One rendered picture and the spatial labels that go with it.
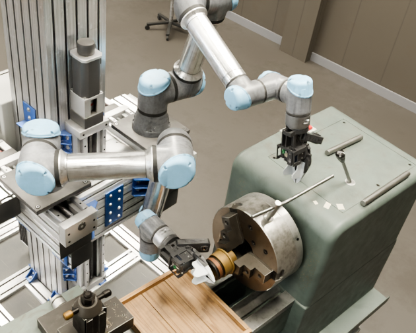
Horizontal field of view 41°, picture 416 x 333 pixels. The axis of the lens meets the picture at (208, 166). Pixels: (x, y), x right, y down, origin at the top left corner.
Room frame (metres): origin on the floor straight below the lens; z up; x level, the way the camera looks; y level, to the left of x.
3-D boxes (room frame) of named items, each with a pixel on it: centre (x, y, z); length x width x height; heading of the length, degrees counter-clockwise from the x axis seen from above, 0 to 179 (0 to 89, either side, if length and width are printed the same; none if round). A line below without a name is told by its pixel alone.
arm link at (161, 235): (1.30, 0.10, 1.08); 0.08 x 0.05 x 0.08; 137
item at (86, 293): (0.95, 0.27, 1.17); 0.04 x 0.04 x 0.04
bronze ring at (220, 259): (1.23, -0.09, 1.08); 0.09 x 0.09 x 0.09; 48
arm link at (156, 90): (1.80, 0.24, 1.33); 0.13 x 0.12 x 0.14; 132
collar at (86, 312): (0.95, 0.27, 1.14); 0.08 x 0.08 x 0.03
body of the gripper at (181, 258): (1.24, 0.05, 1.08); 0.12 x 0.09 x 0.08; 47
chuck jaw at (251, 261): (1.23, -0.21, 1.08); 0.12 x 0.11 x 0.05; 47
